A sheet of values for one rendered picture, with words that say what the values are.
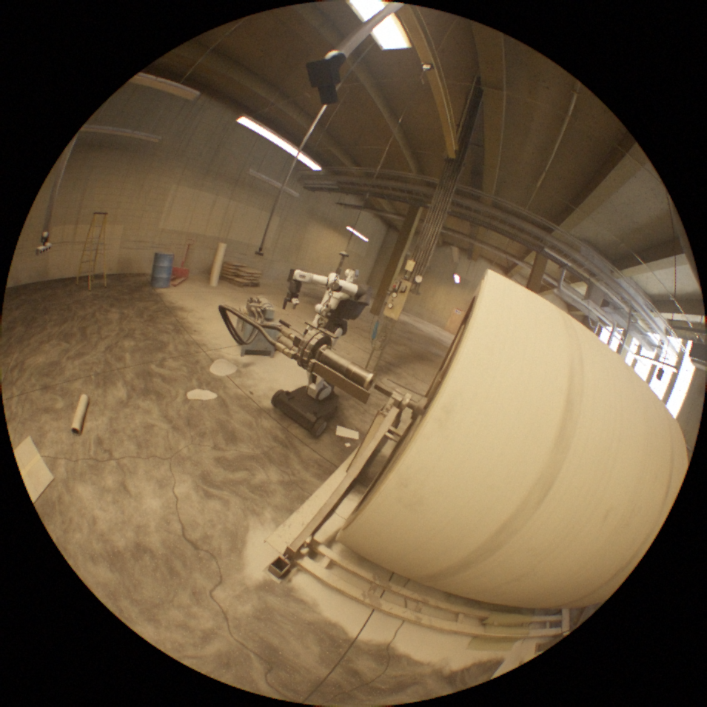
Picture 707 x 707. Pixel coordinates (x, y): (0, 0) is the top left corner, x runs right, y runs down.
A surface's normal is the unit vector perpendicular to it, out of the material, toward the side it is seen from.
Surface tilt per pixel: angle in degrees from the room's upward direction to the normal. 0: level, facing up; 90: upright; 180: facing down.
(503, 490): 70
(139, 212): 90
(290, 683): 0
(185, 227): 90
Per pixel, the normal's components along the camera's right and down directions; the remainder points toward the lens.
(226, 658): 0.33, -0.88
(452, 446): -0.29, -0.19
